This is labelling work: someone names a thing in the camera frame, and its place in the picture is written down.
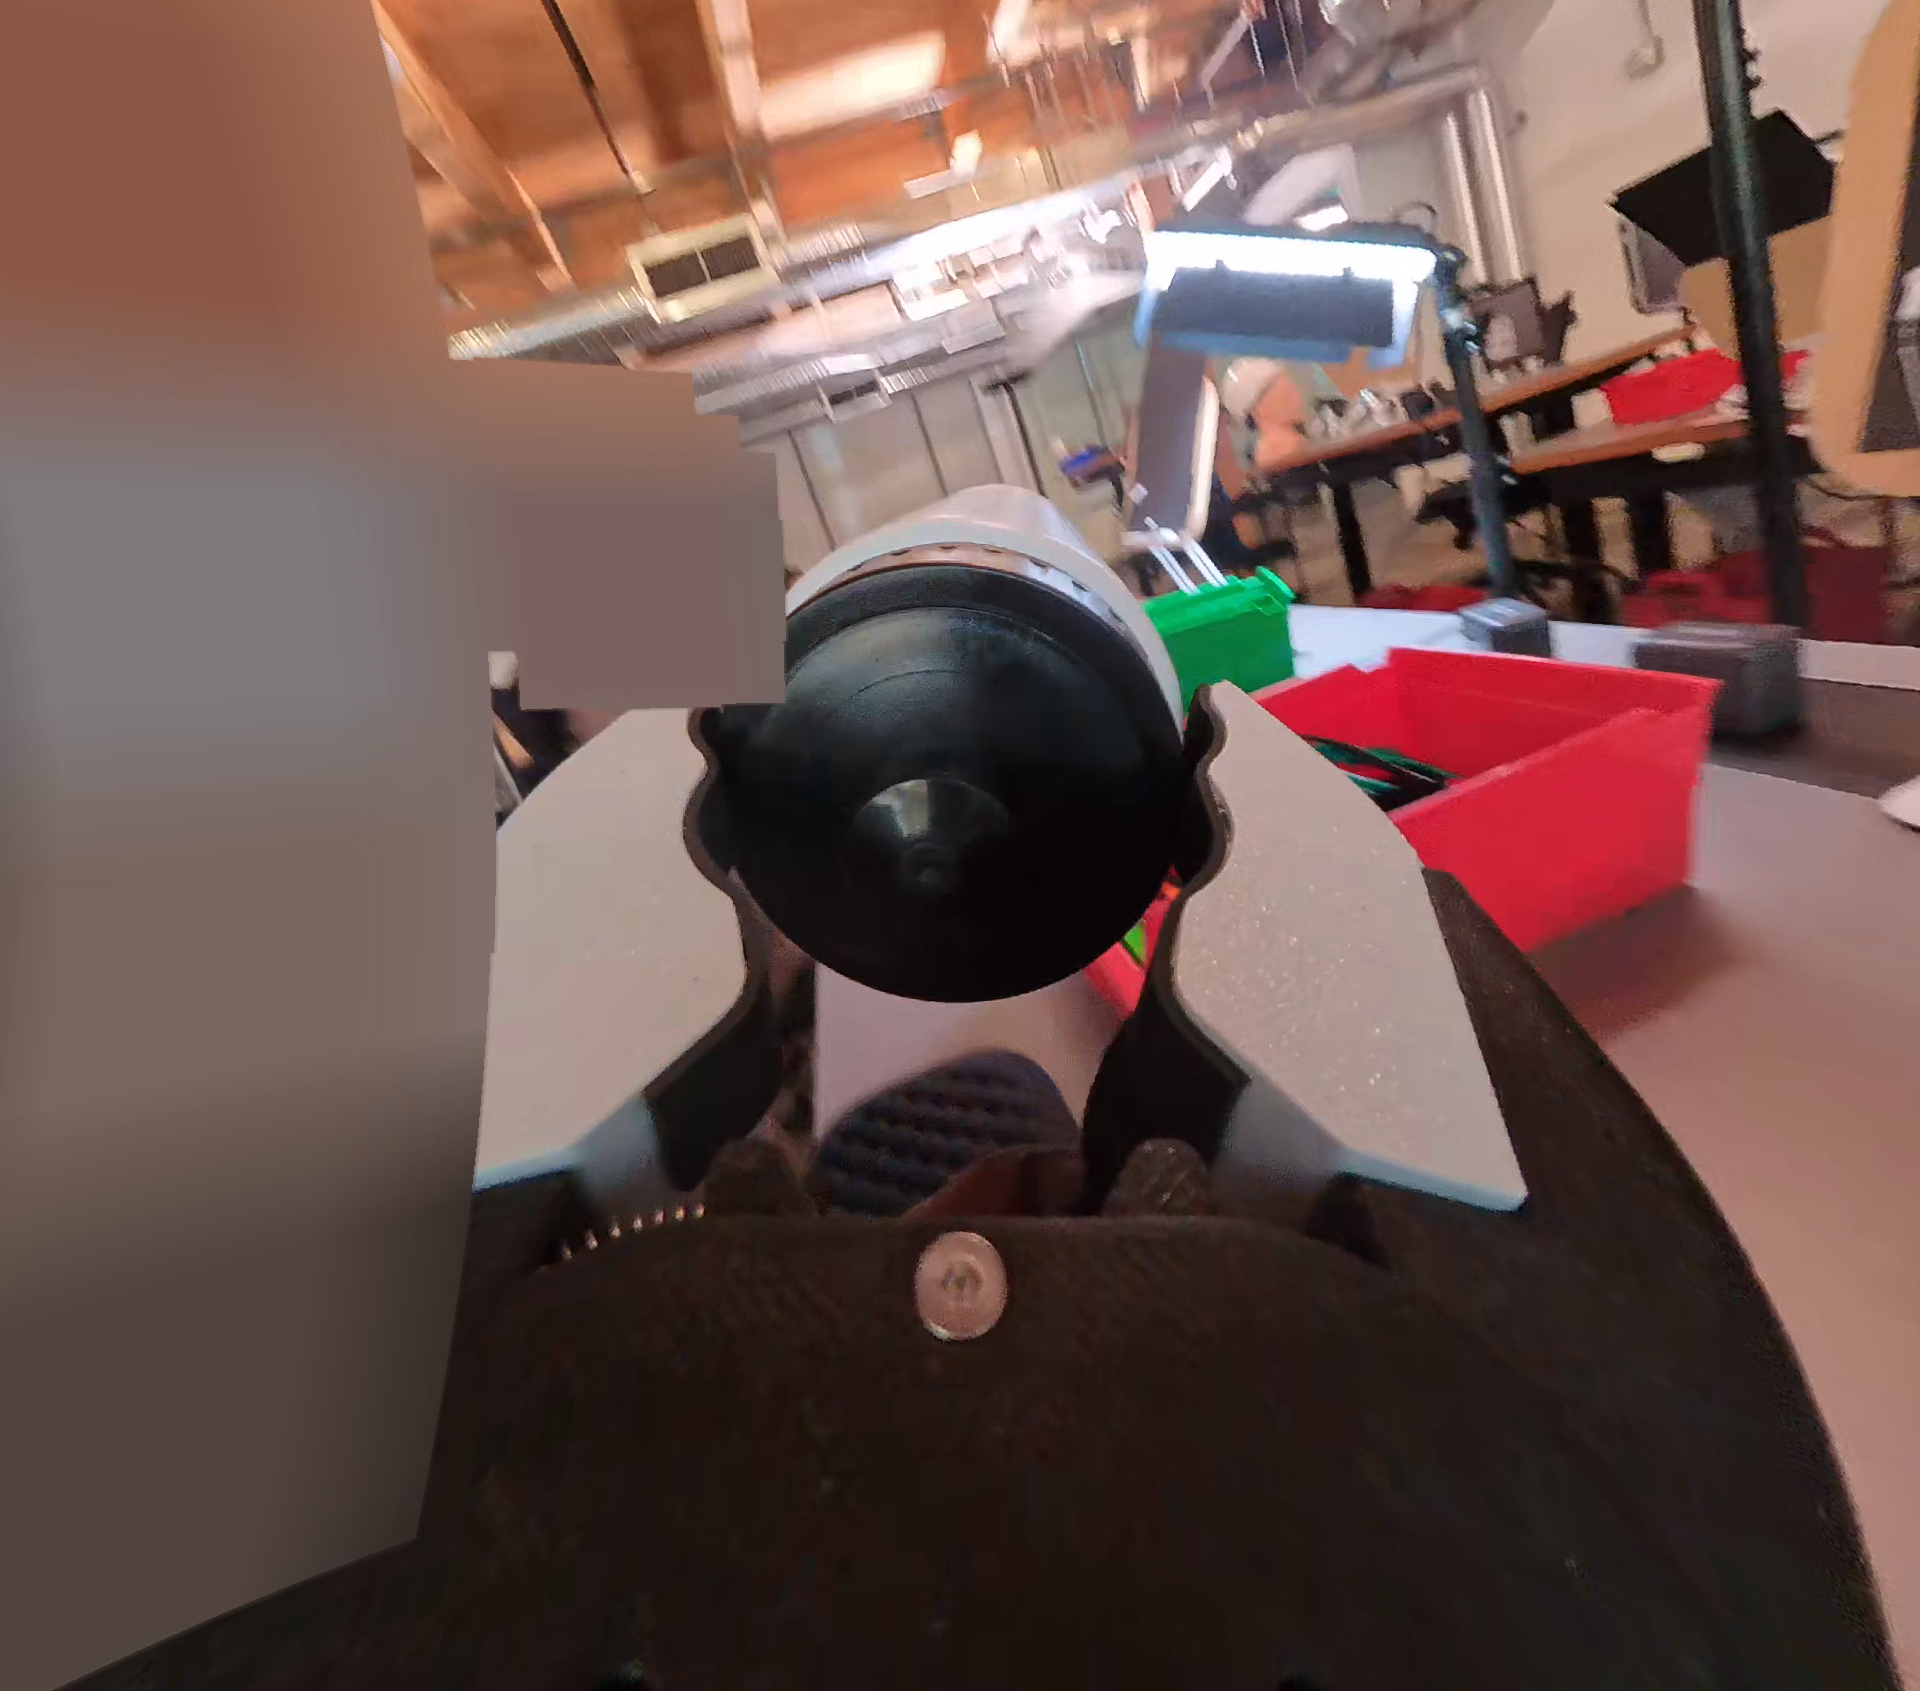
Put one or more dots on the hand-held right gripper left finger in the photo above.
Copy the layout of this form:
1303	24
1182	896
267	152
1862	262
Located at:
601	912

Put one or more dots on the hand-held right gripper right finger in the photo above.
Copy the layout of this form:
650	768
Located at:
1321	972

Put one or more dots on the large red plastic bin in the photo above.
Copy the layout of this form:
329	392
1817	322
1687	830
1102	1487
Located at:
1561	792

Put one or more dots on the green plastic bin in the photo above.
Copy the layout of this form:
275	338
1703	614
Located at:
1223	642

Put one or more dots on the small dark grey box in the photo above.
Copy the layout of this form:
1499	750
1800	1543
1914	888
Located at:
1504	636

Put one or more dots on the white tilted panel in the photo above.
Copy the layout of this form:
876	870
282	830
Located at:
1171	446

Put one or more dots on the black light stand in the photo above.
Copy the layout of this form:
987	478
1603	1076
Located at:
1479	446

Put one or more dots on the long wooden table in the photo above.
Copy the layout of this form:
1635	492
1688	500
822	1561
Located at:
1440	408

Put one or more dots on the wooden table with black legs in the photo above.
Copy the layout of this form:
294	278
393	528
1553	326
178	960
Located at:
1635	448

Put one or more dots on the ceiling air vent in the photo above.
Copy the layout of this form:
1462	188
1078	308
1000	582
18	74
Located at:
699	266

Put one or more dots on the studio light panel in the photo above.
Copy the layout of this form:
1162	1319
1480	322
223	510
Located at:
1275	296

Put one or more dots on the small red bin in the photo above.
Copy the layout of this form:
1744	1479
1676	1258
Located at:
1664	388

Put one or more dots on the cardboard box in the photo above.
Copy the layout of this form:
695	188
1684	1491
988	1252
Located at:
1711	296

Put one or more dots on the monitor with white stand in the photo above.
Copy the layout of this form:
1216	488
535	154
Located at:
1838	296

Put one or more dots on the black floor lamp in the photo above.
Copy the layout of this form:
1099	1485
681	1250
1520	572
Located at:
1733	220

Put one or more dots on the black flag panel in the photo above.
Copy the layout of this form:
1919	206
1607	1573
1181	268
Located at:
1688	190

